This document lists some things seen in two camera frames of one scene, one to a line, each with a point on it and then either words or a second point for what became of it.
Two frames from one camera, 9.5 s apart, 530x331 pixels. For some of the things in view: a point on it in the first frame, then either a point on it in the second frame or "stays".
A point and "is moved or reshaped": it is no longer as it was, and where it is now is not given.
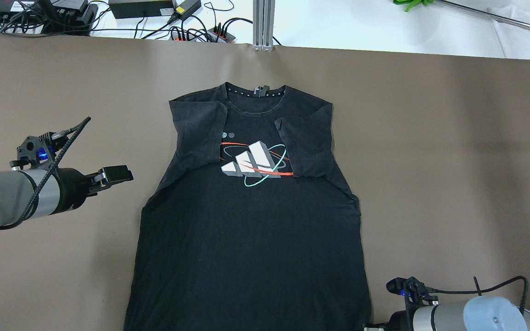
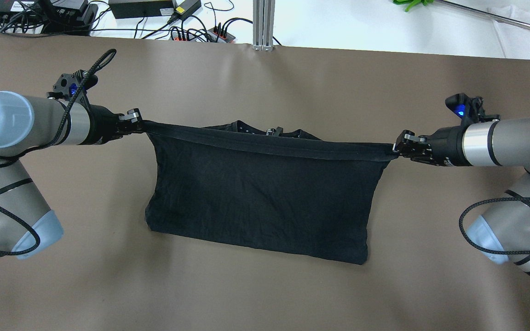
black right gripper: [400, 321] → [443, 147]
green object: [413, 2] stays
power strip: [215, 34] stays
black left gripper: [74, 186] → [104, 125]
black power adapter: [127, 9] stays
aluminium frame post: [263, 20] stays
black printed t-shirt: [251, 231] is moved or reshaped
